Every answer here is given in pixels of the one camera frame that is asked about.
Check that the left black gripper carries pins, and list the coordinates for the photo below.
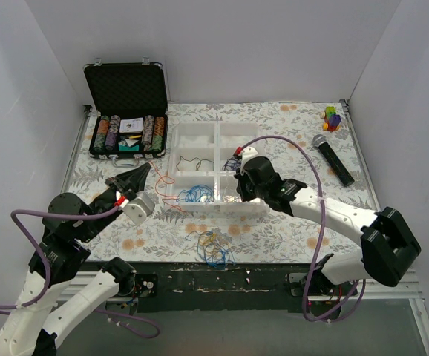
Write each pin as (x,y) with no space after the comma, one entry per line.
(122,186)

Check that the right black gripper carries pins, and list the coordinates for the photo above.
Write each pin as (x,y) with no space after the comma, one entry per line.
(243,184)

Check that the white compartment tray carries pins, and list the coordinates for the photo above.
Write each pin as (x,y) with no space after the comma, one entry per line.
(202,166)

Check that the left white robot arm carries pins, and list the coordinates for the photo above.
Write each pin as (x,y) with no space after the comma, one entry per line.
(35,324)

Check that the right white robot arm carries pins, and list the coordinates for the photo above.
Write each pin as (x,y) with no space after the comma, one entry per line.
(388,247)

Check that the teal card box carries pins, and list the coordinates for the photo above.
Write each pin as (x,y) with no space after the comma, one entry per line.
(125,148)

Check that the green poker chip stack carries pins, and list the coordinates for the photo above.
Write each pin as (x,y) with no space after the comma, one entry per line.
(157,144)

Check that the white playing card deck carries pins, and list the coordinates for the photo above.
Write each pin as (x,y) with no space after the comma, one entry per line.
(131,126)

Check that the purple poker chip stack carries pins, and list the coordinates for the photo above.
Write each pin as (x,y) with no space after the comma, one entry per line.
(113,130)

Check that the orange poker chip stack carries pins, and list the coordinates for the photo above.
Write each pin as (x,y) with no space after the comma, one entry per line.
(102,130)

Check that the black handheld microphone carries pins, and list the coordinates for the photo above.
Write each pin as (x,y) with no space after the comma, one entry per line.
(320,142)

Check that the black poker chip case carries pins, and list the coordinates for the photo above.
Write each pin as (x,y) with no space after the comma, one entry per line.
(128,90)

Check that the colourful toy block stack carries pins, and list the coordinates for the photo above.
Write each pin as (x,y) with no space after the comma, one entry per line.
(332,119)

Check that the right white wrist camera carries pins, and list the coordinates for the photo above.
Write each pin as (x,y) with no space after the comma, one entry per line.
(243,155)

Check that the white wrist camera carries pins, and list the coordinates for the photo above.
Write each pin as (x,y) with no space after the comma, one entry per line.
(243,155)
(137,209)

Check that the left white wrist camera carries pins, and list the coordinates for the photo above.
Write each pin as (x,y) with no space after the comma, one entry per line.
(137,209)

